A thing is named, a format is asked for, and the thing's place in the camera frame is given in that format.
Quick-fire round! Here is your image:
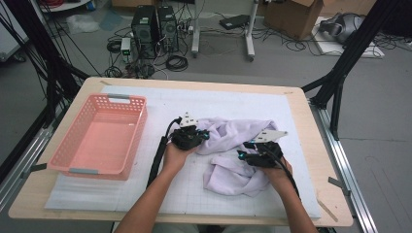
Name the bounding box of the clear plastic bag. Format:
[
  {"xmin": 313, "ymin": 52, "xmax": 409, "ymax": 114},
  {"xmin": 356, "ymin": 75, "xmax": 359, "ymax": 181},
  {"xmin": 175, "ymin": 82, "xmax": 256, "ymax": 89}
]
[{"xmin": 66, "ymin": 13, "xmax": 100, "ymax": 35}]

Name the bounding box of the small white box green light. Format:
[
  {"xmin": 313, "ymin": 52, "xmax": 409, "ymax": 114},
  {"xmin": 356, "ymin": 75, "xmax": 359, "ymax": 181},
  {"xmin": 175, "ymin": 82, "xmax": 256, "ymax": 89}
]
[{"xmin": 120, "ymin": 37, "xmax": 132, "ymax": 63}]

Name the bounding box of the grey rounded device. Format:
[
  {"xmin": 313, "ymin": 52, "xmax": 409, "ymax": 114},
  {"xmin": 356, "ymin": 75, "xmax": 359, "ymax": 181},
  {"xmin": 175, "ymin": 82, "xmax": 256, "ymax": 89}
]
[{"xmin": 319, "ymin": 12, "xmax": 367, "ymax": 45}]

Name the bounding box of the teal plastic sheet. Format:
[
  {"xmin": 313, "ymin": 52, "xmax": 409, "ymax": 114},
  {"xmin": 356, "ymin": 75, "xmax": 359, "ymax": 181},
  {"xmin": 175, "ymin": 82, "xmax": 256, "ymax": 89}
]
[{"xmin": 98, "ymin": 11, "xmax": 124, "ymax": 32}]

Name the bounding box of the person's left hand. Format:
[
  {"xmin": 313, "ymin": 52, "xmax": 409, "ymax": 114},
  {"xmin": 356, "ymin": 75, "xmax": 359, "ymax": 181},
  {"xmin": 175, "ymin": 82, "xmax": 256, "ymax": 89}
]
[{"xmin": 161, "ymin": 142, "xmax": 197, "ymax": 176}]

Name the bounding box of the aluminium rail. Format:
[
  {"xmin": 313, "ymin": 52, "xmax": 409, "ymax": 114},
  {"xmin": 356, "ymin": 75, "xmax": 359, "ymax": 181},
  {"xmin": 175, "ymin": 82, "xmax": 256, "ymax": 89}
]
[
  {"xmin": 309, "ymin": 98, "xmax": 379, "ymax": 233},
  {"xmin": 0, "ymin": 108, "xmax": 64, "ymax": 212}
]

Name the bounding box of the closed cardboard box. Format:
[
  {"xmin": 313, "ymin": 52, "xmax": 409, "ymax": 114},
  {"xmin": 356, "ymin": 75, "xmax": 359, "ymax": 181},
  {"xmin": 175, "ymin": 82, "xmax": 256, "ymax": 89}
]
[
  {"xmin": 111, "ymin": 0, "xmax": 159, "ymax": 9},
  {"xmin": 320, "ymin": 0, "xmax": 378, "ymax": 17}
]

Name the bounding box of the black frame post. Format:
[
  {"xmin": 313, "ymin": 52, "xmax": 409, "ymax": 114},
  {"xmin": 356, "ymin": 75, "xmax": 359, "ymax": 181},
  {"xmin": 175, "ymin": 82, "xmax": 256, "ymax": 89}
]
[
  {"xmin": 0, "ymin": 0, "xmax": 91, "ymax": 129},
  {"xmin": 300, "ymin": 0, "xmax": 412, "ymax": 142}
]

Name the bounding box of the round white table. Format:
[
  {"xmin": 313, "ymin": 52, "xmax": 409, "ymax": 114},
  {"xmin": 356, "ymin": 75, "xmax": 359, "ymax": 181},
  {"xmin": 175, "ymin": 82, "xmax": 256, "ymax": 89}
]
[{"xmin": 38, "ymin": 0, "xmax": 91, "ymax": 14}]

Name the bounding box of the lilac printed towel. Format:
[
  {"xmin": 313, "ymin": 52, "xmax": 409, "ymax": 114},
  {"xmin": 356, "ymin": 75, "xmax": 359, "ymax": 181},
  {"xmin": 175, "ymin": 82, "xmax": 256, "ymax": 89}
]
[{"xmin": 195, "ymin": 116, "xmax": 280, "ymax": 198}]

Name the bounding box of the white stand frame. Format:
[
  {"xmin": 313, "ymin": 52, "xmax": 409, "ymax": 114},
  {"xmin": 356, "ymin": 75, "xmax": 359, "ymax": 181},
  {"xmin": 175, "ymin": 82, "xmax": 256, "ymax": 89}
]
[{"xmin": 190, "ymin": 0, "xmax": 260, "ymax": 62}]

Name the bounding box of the white cabinet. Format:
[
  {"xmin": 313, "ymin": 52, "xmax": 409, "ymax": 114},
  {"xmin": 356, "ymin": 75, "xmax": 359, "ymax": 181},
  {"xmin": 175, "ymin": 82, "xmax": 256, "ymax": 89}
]
[{"xmin": 0, "ymin": 0, "xmax": 30, "ymax": 62}]

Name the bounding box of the open cardboard box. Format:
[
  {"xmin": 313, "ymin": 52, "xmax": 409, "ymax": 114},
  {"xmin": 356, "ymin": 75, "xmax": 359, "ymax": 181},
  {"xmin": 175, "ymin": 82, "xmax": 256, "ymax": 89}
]
[{"xmin": 262, "ymin": 0, "xmax": 325, "ymax": 41}]

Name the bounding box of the black flat box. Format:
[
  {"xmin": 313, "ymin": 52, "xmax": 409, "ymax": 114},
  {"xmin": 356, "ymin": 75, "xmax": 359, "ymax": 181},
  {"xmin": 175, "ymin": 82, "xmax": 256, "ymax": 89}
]
[{"xmin": 219, "ymin": 14, "xmax": 251, "ymax": 31}]

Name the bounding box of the white grid mat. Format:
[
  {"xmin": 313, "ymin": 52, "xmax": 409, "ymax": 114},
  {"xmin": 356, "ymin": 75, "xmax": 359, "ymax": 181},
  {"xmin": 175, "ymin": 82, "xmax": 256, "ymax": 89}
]
[{"xmin": 44, "ymin": 84, "xmax": 322, "ymax": 219}]

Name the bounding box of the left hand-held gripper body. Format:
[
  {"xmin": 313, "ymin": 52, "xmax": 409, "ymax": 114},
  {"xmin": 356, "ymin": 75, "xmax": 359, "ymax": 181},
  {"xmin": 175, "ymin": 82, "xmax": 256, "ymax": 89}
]
[{"xmin": 169, "ymin": 112, "xmax": 203, "ymax": 151}]

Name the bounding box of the grey metal bracket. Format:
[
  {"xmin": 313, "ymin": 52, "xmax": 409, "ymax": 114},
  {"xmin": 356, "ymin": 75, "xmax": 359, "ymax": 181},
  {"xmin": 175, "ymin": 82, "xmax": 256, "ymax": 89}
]
[
  {"xmin": 20, "ymin": 162, "xmax": 49, "ymax": 180},
  {"xmin": 327, "ymin": 176, "xmax": 353, "ymax": 197}
]

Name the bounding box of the person's right hand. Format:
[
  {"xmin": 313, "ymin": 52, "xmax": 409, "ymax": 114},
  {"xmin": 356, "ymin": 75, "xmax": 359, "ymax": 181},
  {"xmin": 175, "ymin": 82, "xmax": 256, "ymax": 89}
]
[{"xmin": 258, "ymin": 156, "xmax": 294, "ymax": 192}]

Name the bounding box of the coiled black cable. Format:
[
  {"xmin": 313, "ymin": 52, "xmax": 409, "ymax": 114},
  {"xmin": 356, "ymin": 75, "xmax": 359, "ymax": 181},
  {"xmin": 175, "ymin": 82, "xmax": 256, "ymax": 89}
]
[{"xmin": 165, "ymin": 54, "xmax": 189, "ymax": 73}]

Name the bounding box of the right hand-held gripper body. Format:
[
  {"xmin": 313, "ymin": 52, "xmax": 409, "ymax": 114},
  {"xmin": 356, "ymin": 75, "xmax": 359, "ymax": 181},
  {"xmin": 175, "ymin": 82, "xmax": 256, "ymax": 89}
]
[{"xmin": 242, "ymin": 129, "xmax": 289, "ymax": 169}]

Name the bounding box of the black computer tower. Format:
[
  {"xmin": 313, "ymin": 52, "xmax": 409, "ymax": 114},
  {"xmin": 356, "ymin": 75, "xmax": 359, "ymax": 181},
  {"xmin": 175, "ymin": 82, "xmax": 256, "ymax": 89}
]
[
  {"xmin": 156, "ymin": 5, "xmax": 180, "ymax": 53},
  {"xmin": 130, "ymin": 5, "xmax": 160, "ymax": 60}
]

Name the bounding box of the pink plastic basket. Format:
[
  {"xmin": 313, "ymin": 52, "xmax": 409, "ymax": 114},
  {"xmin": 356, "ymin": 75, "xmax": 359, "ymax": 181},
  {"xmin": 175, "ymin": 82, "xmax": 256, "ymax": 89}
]
[{"xmin": 47, "ymin": 92, "xmax": 149, "ymax": 182}]

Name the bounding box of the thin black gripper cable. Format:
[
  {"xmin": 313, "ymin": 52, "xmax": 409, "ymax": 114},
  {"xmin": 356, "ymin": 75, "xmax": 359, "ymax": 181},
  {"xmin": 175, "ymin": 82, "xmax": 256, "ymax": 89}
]
[{"xmin": 263, "ymin": 144, "xmax": 300, "ymax": 199}]

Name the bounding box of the white foam board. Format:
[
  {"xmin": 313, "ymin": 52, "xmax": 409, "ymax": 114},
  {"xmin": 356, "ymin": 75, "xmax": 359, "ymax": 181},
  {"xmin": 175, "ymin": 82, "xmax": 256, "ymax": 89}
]
[{"xmin": 311, "ymin": 16, "xmax": 386, "ymax": 59}]

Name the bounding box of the thick black sleeved cable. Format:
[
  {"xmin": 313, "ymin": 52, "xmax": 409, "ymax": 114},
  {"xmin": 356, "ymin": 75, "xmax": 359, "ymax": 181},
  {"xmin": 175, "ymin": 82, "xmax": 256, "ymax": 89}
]
[{"xmin": 146, "ymin": 116, "xmax": 183, "ymax": 189}]

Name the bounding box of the tangle of black floor cables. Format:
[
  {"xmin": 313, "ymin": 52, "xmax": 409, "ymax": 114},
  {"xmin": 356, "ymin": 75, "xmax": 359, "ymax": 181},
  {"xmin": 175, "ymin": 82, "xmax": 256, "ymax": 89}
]
[{"xmin": 104, "ymin": 18, "xmax": 195, "ymax": 81}]

